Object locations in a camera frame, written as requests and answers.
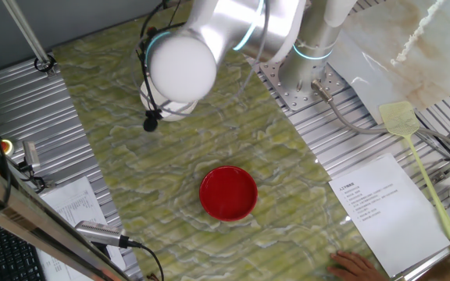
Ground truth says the black foam microphone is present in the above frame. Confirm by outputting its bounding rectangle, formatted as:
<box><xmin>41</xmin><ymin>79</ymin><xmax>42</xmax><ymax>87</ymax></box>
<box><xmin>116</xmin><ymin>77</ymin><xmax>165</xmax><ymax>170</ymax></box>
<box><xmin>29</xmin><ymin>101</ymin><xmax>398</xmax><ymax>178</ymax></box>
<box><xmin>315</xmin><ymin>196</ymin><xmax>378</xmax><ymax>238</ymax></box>
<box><xmin>142</xmin><ymin>110</ymin><xmax>163</xmax><ymax>133</ymax></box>

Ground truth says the green marble pattern mat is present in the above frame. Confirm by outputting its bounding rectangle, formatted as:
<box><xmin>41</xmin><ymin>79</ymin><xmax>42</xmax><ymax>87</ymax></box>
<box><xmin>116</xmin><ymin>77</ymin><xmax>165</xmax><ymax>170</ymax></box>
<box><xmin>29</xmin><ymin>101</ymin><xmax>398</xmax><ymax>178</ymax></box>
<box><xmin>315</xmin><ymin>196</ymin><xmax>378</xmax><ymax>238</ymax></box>
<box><xmin>51</xmin><ymin>0</ymin><xmax>390</xmax><ymax>281</ymax></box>

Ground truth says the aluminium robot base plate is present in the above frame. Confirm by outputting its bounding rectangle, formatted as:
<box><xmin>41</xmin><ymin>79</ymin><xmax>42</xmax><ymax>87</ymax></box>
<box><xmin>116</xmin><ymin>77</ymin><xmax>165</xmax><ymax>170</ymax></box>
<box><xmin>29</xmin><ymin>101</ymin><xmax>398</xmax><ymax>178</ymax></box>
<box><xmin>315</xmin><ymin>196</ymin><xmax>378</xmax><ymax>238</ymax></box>
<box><xmin>259</xmin><ymin>58</ymin><xmax>345</xmax><ymax>113</ymax></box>

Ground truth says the black camera cable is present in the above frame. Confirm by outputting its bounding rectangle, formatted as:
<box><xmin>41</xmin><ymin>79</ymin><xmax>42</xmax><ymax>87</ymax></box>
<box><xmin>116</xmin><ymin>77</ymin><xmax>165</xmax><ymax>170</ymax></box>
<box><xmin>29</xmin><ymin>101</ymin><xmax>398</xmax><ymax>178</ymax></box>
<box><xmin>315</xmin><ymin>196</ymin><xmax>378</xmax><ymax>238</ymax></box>
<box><xmin>129</xmin><ymin>240</ymin><xmax>166</xmax><ymax>281</ymax></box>

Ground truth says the bare person hand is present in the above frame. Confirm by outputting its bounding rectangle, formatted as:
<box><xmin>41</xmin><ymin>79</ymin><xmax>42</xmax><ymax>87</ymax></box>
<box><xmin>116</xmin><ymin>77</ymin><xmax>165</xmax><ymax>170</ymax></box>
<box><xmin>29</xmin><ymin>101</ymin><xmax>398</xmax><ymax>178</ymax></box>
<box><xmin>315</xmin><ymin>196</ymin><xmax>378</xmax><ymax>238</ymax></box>
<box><xmin>325</xmin><ymin>251</ymin><xmax>389</xmax><ymax>281</ymax></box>

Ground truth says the grey robot hose with connector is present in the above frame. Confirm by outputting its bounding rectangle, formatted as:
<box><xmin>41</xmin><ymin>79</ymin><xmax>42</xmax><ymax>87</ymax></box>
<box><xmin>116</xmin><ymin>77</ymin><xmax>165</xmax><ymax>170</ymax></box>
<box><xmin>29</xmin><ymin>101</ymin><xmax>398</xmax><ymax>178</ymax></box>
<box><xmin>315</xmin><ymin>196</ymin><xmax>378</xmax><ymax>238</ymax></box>
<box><xmin>310</xmin><ymin>79</ymin><xmax>450</xmax><ymax>153</ymax></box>

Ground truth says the yellow-green fly swatter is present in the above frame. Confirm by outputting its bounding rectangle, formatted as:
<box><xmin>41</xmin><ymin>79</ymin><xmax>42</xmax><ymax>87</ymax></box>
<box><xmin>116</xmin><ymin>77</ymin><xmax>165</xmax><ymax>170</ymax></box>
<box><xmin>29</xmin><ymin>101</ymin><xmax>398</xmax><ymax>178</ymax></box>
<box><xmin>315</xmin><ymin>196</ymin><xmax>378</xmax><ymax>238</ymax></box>
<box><xmin>379</xmin><ymin>101</ymin><xmax>450</xmax><ymax>256</ymax></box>

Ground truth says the aluminium tripod pole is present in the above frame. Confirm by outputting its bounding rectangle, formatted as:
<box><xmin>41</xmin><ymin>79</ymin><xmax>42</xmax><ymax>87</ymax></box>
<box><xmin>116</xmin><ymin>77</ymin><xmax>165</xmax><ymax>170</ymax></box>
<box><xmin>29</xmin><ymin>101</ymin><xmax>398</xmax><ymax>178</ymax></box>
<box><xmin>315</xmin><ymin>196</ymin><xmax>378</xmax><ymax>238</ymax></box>
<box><xmin>1</xmin><ymin>0</ymin><xmax>58</xmax><ymax>77</ymax></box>

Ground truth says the white bowl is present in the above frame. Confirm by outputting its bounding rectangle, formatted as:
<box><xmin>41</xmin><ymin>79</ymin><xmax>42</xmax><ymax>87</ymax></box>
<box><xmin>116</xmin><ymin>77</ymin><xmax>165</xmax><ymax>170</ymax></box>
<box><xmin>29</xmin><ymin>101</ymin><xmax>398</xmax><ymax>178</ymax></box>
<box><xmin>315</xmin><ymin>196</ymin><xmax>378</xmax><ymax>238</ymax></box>
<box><xmin>139</xmin><ymin>80</ymin><xmax>198</xmax><ymax>123</ymax></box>

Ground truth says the red bowl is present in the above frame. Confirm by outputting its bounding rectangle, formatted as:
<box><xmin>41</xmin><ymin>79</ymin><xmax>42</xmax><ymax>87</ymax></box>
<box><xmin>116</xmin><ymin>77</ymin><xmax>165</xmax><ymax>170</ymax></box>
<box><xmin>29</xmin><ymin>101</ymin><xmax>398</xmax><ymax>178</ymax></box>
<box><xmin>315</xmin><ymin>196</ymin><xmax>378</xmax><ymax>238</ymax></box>
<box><xmin>198</xmin><ymin>165</ymin><xmax>259</xmax><ymax>223</ymax></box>

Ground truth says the beige marble pattern sheet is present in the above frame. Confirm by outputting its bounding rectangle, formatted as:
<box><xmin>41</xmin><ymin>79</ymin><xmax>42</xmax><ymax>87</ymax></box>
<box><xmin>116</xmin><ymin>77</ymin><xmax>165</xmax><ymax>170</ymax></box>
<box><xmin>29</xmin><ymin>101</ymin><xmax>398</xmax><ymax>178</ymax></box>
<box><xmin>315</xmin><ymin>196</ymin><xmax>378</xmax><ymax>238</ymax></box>
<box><xmin>328</xmin><ymin>0</ymin><xmax>450</xmax><ymax>124</ymax></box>

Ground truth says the printed table paper sheet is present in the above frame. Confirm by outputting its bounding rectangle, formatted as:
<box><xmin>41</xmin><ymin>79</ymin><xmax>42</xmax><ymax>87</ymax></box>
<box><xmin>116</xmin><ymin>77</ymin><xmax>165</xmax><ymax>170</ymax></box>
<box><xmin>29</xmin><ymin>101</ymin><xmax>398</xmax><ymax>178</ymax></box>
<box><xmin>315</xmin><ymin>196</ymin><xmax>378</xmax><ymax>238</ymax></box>
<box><xmin>37</xmin><ymin>176</ymin><xmax>127</xmax><ymax>281</ymax></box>

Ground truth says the small grey camera on mount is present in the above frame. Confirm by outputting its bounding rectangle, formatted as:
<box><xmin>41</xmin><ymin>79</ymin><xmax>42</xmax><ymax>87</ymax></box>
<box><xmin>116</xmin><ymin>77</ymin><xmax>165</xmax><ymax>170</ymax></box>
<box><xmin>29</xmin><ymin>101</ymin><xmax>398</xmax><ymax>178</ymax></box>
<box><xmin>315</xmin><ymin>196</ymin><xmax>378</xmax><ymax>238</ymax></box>
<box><xmin>21</xmin><ymin>140</ymin><xmax>41</xmax><ymax>171</ymax></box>

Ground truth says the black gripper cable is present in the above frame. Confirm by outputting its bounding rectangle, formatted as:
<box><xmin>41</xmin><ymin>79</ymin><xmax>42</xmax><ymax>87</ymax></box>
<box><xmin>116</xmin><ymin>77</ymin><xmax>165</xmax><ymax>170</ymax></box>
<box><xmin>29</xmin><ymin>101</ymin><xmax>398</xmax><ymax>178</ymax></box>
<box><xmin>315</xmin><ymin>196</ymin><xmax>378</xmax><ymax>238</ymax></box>
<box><xmin>137</xmin><ymin>0</ymin><xmax>189</xmax><ymax>118</ymax></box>

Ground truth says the black keyboard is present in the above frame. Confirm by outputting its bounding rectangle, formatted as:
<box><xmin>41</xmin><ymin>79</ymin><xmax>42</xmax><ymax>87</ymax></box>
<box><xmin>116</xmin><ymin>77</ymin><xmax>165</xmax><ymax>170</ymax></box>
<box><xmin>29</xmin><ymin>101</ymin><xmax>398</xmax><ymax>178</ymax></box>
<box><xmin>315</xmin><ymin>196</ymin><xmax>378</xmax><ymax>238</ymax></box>
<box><xmin>0</xmin><ymin>216</ymin><xmax>46</xmax><ymax>281</ymax></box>

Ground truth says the red emergency stop button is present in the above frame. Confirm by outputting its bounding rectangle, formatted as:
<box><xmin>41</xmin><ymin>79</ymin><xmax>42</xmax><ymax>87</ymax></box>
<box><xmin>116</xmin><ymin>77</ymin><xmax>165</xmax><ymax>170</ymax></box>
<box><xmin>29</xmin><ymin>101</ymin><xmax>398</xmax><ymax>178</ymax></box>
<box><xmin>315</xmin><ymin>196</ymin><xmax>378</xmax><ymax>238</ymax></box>
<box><xmin>0</xmin><ymin>139</ymin><xmax>15</xmax><ymax>157</ymax></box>

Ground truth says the metal frame beam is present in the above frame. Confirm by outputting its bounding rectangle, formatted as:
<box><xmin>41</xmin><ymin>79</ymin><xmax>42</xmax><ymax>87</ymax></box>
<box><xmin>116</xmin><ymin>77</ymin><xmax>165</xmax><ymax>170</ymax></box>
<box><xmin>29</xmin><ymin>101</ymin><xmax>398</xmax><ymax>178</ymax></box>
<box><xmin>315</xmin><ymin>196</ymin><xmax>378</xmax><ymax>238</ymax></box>
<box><xmin>0</xmin><ymin>154</ymin><xmax>132</xmax><ymax>281</ymax></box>

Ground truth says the white instruction paper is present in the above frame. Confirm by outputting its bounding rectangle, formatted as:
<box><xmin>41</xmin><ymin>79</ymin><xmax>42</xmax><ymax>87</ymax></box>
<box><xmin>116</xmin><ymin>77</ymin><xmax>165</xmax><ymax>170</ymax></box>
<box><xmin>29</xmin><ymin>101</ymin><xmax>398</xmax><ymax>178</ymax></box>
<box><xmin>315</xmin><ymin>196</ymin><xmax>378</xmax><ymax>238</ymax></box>
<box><xmin>328</xmin><ymin>152</ymin><xmax>450</xmax><ymax>279</ymax></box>

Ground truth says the silver camera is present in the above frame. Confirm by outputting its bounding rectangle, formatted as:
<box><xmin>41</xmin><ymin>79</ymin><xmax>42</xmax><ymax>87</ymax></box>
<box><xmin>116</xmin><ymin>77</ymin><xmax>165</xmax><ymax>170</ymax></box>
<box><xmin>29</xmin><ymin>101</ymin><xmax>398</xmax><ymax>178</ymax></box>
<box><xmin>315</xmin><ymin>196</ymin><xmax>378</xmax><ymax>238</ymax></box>
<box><xmin>74</xmin><ymin>220</ymin><xmax>132</xmax><ymax>250</ymax></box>

